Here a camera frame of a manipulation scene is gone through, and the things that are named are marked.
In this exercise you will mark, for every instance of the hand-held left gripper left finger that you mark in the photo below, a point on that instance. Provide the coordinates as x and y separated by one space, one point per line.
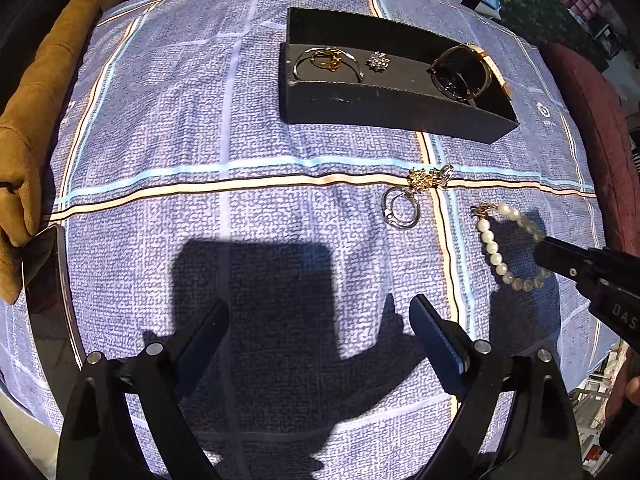
199 352

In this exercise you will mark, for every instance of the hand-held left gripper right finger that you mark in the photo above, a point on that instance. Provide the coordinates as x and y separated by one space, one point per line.
440 347

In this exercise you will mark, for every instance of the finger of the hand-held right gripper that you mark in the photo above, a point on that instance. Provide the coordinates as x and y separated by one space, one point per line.
562 256

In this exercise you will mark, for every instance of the black jewelry tray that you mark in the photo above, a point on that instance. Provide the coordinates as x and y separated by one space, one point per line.
400 102

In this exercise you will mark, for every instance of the person's right forearm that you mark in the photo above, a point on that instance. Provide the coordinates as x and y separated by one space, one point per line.
625 400

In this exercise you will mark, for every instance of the dark red cushion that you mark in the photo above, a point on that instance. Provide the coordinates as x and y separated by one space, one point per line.
595 125

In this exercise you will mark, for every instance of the black glossy panel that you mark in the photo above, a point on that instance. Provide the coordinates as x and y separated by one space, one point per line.
45 300

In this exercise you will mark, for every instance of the blue plaid tablecloth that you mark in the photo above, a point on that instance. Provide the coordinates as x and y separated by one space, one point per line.
175 135

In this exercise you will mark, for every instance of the green patterned cloth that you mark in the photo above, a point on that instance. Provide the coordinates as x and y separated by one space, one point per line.
550 5

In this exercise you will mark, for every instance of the crystal flower brooch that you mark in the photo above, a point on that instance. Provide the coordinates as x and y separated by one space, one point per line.
378 61

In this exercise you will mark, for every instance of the mustard yellow cushion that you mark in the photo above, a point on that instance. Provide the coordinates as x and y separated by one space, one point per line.
35 125

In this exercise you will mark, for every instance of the gold earring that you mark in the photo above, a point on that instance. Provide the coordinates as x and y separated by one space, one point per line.
326 63

